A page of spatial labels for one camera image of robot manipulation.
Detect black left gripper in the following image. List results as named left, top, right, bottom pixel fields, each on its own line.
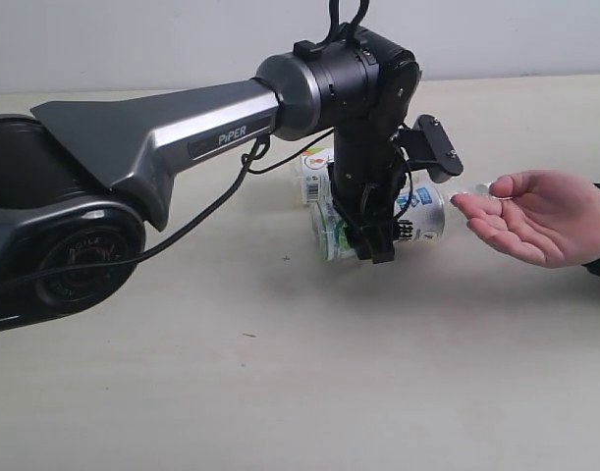
left=328, top=130, right=410, bottom=264

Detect clear bottle green lime label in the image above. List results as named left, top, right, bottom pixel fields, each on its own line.
left=309, top=180, right=490, bottom=261

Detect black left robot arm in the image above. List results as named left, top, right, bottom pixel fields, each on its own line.
left=0, top=25, right=420, bottom=332

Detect square bottle floral white label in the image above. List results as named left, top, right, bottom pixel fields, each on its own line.
left=291, top=147, right=334, bottom=206

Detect open bare human hand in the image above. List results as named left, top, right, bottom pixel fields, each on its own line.
left=451, top=170, right=600, bottom=269

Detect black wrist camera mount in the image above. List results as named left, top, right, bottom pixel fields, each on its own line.
left=394, top=114, right=464, bottom=183

